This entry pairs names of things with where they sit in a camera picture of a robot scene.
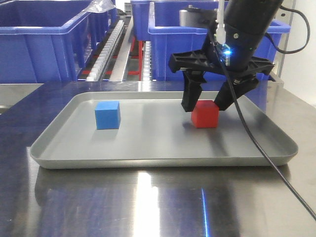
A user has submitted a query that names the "blue bin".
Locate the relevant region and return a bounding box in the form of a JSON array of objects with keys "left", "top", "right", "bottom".
[
  {"left": 131, "top": 0, "right": 218, "bottom": 40},
  {"left": 0, "top": 0, "right": 109, "bottom": 83},
  {"left": 147, "top": 1, "right": 291, "bottom": 81}
]

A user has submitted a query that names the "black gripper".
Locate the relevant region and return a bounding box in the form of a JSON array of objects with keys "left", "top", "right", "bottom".
[{"left": 168, "top": 23, "right": 273, "bottom": 112}]

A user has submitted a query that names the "grey metal tray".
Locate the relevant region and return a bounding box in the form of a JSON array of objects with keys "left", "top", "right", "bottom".
[{"left": 29, "top": 91, "right": 298, "bottom": 170}]

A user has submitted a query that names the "blue bin rear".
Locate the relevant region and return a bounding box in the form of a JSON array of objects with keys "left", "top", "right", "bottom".
[{"left": 131, "top": 0, "right": 218, "bottom": 40}]

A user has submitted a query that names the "red shelf frame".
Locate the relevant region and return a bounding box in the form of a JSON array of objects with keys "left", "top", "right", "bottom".
[{"left": 81, "top": 39, "right": 144, "bottom": 81}]

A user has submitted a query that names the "blue cube block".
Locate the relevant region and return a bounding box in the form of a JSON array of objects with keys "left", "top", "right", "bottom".
[{"left": 94, "top": 101, "right": 120, "bottom": 130}]

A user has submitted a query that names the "black cable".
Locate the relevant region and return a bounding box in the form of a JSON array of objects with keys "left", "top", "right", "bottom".
[{"left": 207, "top": 4, "right": 316, "bottom": 222}]

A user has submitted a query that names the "blue bin lower right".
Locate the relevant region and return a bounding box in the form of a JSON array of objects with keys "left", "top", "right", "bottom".
[{"left": 147, "top": 1, "right": 291, "bottom": 81}]

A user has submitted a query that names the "white roller conveyor rail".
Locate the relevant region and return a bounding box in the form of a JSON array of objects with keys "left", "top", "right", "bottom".
[{"left": 86, "top": 20, "right": 124, "bottom": 82}]

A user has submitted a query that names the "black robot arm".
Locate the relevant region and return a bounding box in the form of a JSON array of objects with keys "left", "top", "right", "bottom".
[{"left": 168, "top": 0, "right": 282, "bottom": 112}]

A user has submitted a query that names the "perforated steel shelf upright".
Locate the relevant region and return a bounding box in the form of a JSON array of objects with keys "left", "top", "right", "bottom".
[{"left": 270, "top": 0, "right": 296, "bottom": 86}]

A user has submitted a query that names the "blue bin lower left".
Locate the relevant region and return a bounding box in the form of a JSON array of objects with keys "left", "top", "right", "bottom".
[{"left": 0, "top": 0, "right": 109, "bottom": 83}]

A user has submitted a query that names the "red cube block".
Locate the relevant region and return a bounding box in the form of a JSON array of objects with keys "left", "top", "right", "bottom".
[{"left": 191, "top": 100, "right": 219, "bottom": 128}]

